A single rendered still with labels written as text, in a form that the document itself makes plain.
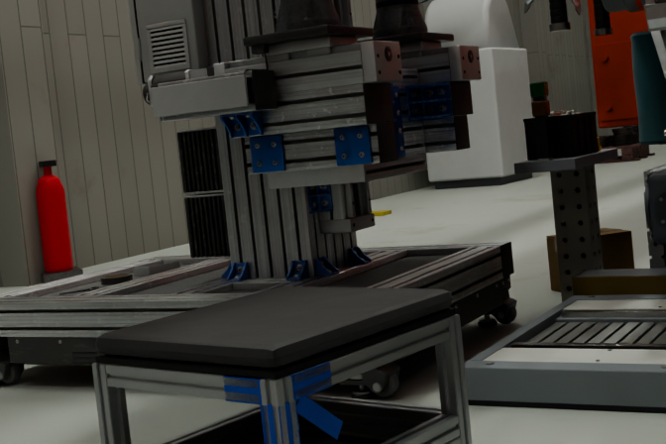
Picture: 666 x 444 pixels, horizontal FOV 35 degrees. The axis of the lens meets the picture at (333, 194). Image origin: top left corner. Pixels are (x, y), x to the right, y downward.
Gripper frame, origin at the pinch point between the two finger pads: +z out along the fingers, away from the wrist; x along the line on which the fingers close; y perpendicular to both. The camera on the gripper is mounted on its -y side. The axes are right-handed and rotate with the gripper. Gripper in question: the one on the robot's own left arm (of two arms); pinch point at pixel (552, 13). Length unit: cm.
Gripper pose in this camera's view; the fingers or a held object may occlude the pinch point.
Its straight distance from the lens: 305.8
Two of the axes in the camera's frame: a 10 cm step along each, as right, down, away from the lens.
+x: 9.7, 0.7, -2.1
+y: -2.2, 5.3, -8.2
